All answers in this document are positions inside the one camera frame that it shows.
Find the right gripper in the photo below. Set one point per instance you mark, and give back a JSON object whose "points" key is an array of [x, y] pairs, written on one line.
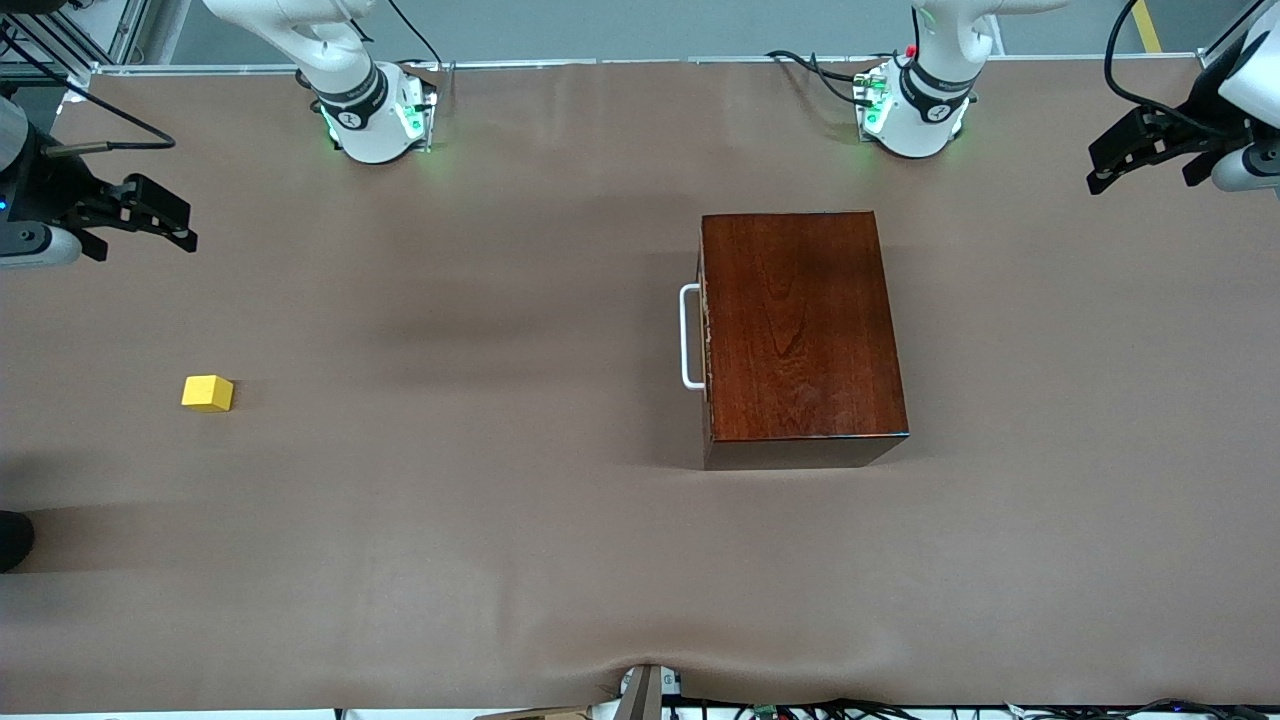
{"points": [[48, 187]]}

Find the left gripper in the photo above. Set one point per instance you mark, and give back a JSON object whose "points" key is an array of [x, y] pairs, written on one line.
{"points": [[1203, 137]]}

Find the yellow wooden block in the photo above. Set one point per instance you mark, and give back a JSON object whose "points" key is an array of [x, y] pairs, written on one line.
{"points": [[207, 392]]}

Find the yellow floor tape strip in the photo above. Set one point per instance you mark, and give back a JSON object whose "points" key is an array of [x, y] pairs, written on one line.
{"points": [[1147, 28]]}

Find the black rounded object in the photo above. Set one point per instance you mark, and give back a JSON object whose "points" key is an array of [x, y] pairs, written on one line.
{"points": [[14, 540]]}

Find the dark wooden cabinet box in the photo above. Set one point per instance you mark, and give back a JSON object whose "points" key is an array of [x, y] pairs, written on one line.
{"points": [[800, 330]]}

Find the brown table mat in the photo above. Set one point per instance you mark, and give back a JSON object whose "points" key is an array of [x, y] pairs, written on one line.
{"points": [[400, 550]]}

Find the grey metal table clamp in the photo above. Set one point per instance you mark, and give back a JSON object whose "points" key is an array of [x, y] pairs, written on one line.
{"points": [[645, 695]]}

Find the aluminium frame profile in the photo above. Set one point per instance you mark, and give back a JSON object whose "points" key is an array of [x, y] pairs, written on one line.
{"points": [[60, 40], [1215, 52]]}

